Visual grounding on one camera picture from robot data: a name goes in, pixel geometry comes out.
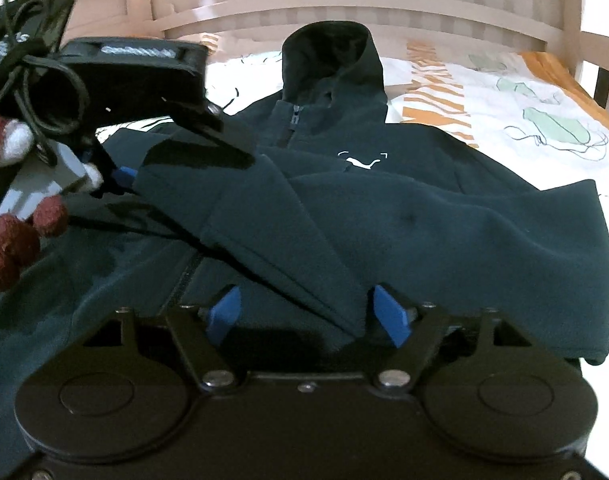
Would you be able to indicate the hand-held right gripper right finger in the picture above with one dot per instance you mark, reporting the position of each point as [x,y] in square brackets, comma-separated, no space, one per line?
[390,317]

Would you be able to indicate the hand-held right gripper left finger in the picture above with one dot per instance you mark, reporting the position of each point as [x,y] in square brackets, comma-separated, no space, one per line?
[227,312]

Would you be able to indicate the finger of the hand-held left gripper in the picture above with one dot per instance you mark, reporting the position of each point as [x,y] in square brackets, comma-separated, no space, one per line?
[124,176]
[219,132]

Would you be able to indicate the dark navy fleece jacket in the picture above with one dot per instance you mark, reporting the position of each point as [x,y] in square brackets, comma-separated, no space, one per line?
[384,220]

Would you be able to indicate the person's left hand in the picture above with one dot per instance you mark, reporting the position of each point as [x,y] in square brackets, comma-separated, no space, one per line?
[14,242]

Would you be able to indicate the white printed duvet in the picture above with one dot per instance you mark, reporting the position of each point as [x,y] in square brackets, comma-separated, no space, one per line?
[509,125]

